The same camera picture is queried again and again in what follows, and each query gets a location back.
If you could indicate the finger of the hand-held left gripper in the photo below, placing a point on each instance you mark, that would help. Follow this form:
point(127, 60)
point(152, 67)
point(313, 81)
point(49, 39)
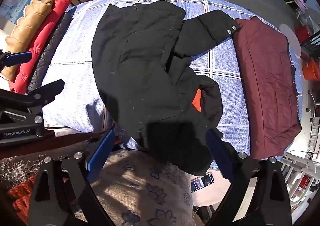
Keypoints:
point(16, 57)
point(47, 91)

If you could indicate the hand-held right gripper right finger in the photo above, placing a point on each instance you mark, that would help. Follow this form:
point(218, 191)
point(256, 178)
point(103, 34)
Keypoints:
point(220, 152)

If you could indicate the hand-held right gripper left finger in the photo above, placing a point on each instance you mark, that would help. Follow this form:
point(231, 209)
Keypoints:
point(100, 152)

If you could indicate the black jacket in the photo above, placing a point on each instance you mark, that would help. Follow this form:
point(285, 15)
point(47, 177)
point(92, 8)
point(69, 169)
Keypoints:
point(140, 53)

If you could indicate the red puffer jacket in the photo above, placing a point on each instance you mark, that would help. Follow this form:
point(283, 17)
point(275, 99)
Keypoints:
point(42, 38)

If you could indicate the black smartphone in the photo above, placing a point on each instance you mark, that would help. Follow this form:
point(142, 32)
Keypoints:
point(202, 182)

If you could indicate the tan puffer jacket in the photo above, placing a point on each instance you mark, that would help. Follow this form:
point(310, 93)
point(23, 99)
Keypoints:
point(30, 23)

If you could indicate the dark quilted jacket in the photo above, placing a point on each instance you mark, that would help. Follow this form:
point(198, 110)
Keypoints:
point(52, 45)

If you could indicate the shaggy grey rug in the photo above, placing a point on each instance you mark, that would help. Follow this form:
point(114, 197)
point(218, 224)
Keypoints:
point(17, 168)

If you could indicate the beige floral cloth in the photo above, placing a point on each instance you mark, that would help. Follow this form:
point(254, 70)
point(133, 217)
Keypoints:
point(140, 191)

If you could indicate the lavender plaid bed sheet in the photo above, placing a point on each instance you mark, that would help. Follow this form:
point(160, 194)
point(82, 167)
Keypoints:
point(75, 40)

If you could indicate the red knit cloth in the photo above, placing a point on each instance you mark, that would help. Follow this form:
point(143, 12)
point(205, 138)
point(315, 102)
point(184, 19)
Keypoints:
point(20, 198)

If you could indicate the white metal rack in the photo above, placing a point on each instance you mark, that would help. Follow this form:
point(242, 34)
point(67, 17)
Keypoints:
point(297, 171)

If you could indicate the maroon jacket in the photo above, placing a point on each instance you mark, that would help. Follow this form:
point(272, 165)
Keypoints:
point(267, 78)

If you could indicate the orange bucket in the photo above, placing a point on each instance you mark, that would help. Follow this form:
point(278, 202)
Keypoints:
point(311, 70)

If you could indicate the white round disc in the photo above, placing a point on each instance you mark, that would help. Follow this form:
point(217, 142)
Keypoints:
point(291, 38)

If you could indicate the red crate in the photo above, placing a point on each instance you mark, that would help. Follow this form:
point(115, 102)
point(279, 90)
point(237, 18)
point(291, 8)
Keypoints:
point(303, 33)

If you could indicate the pink chair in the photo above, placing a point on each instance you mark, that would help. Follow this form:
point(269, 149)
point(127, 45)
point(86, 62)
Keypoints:
point(300, 3)

